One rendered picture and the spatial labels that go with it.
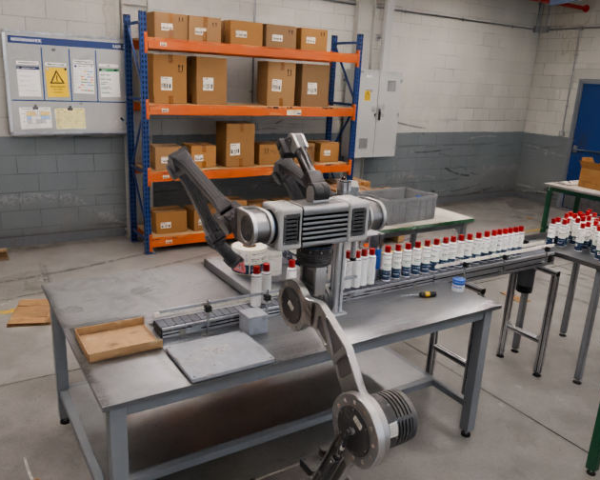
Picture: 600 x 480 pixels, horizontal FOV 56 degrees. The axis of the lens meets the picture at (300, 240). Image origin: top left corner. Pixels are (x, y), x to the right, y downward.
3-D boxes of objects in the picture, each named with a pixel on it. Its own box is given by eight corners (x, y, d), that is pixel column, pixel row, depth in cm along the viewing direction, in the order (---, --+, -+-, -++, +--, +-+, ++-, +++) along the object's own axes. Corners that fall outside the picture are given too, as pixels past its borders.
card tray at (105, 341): (144, 324, 259) (143, 315, 257) (162, 347, 238) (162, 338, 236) (74, 336, 243) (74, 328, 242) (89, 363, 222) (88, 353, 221)
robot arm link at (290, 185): (276, 175, 254) (293, 160, 257) (269, 170, 258) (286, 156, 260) (307, 235, 284) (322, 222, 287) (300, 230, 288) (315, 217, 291)
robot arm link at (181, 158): (160, 149, 219) (181, 136, 222) (165, 168, 231) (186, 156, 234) (229, 229, 205) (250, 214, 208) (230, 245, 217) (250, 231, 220)
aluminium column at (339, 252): (336, 310, 286) (346, 179, 267) (341, 312, 282) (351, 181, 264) (329, 310, 284) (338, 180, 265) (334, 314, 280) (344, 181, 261)
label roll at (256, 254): (224, 268, 324) (225, 243, 320) (252, 262, 336) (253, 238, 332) (244, 277, 309) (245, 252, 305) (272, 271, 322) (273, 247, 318)
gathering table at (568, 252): (561, 331, 475) (582, 226, 449) (635, 364, 425) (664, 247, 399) (505, 350, 437) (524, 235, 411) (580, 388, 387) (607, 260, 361)
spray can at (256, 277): (257, 303, 276) (258, 263, 270) (262, 307, 272) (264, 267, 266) (248, 305, 273) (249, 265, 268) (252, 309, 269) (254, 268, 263)
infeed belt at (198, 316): (422, 276, 339) (423, 270, 337) (431, 281, 332) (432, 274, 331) (154, 329, 252) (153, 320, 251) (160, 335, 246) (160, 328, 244)
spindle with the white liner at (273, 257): (276, 275, 315) (278, 224, 307) (284, 280, 308) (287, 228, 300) (262, 277, 311) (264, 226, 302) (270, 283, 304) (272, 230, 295)
